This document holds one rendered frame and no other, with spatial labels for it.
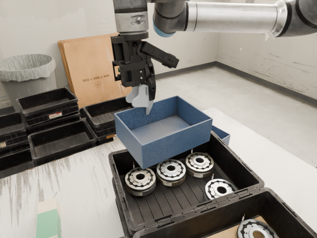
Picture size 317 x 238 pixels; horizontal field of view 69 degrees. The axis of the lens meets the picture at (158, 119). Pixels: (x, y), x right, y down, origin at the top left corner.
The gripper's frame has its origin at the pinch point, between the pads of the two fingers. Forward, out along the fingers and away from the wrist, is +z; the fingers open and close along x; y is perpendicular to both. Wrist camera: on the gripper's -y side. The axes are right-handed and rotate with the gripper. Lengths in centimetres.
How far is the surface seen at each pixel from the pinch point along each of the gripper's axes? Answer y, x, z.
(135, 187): 6.4, -1.3, 26.0
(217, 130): -50, -24, 34
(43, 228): 35, -10, 35
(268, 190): -22.4, 24.7, 22.1
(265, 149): -65, -5, 42
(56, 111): 17, -128, 42
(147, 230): 11.9, 18.3, 21.1
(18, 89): 41, -200, 38
